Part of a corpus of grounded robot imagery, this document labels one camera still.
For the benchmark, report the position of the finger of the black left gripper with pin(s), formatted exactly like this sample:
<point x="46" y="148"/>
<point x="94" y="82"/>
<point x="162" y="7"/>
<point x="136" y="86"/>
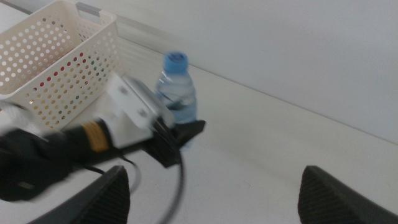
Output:
<point x="191" y="129"/>

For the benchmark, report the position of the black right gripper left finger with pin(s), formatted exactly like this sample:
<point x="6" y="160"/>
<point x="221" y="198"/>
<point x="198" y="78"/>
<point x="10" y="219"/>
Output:
<point x="105" y="199"/>

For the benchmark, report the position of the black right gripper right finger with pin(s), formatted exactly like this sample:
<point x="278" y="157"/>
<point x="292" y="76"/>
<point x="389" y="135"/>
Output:
<point x="323" y="199"/>

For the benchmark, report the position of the clear water bottle blue cap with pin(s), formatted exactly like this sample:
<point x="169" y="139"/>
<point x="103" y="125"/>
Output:
<point x="175" y="84"/>

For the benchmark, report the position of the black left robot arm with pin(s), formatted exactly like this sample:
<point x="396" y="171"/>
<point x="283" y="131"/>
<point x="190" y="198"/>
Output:
<point x="37" y="161"/>

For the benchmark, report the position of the white perforated plastic basket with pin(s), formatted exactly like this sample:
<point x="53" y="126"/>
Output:
<point x="110" y="23"/>

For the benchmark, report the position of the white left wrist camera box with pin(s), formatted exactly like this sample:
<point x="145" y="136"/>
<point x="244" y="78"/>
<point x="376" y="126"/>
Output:
<point x="130" y="118"/>

